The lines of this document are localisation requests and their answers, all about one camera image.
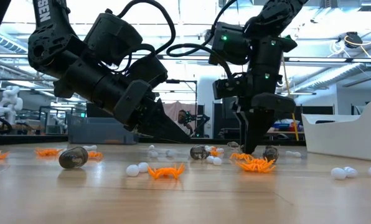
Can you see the large grey stone left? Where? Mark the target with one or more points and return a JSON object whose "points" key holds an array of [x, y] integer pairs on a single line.
{"points": [[73, 158]]}

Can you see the black background robot arm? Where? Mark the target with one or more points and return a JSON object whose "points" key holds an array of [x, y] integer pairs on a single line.
{"points": [[201, 119]]}

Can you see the pink backdrop cloth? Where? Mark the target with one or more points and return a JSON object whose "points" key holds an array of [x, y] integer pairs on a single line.
{"points": [[173, 110]]}

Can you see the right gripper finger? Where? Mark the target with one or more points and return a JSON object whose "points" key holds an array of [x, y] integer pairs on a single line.
{"points": [[257, 130], [241, 123]]}

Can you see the dark grey plastic bin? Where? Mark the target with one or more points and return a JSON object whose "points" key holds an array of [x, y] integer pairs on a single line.
{"points": [[95, 130]]}

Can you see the white plastic bin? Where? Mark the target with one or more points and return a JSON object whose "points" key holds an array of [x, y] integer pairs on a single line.
{"points": [[344, 140]]}

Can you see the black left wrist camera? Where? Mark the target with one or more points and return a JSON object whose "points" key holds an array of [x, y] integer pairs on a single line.
{"points": [[148, 71]]}

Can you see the cluttered background workbench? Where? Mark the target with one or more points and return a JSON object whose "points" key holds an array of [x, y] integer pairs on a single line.
{"points": [[282, 126]]}

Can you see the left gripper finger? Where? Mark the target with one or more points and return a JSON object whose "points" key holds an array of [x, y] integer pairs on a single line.
{"points": [[160, 124]]}

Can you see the dark brown plastic toy bug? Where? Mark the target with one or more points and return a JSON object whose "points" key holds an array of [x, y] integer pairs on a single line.
{"points": [[199, 152], [233, 144], [270, 153]]}

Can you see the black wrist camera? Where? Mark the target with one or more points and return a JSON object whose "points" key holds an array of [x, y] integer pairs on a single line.
{"points": [[232, 88], [148, 71]]}

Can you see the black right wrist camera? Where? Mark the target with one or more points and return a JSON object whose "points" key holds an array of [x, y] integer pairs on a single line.
{"points": [[232, 88]]}

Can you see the silver ventilation duct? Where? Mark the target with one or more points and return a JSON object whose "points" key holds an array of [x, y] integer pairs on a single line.
{"points": [[5, 42], [335, 74]]}

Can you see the person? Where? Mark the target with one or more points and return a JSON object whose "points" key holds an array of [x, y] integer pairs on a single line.
{"points": [[184, 119]]}

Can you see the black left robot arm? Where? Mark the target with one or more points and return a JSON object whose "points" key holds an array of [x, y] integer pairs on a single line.
{"points": [[53, 46]]}

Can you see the large white background robot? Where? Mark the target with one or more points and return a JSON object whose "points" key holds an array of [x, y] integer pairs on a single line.
{"points": [[9, 104]]}

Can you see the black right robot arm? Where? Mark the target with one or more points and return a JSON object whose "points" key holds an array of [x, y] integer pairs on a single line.
{"points": [[275, 18]]}

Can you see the yellow background post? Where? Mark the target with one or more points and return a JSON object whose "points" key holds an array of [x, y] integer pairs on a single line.
{"points": [[295, 127]]}

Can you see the long ceiling light strip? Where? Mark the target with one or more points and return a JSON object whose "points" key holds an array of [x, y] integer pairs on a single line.
{"points": [[328, 59]]}

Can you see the black table frame rail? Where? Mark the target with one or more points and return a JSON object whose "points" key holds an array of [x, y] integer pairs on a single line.
{"points": [[33, 139]]}

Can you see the small white background robot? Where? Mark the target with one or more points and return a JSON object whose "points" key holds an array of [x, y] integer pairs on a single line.
{"points": [[60, 122]]}

